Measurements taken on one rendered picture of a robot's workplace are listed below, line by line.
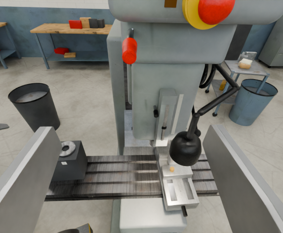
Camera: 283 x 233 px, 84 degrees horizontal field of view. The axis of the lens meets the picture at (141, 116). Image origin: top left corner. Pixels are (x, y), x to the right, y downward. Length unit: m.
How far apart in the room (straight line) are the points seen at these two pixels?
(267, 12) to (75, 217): 1.93
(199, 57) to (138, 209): 0.79
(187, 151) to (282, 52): 5.41
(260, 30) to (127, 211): 5.59
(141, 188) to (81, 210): 1.13
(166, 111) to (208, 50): 0.18
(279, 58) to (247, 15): 5.44
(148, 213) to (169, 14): 0.88
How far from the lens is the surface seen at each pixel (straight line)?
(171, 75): 0.44
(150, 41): 0.37
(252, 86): 3.17
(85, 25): 4.40
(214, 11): 0.23
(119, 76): 0.95
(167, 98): 0.43
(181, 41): 0.38
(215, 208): 2.05
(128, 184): 0.92
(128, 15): 0.26
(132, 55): 0.22
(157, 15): 0.26
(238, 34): 0.81
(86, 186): 0.96
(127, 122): 1.10
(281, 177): 2.68
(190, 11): 0.25
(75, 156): 0.84
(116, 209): 1.68
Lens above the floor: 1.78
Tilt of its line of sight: 41 degrees down
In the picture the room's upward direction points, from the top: 2 degrees clockwise
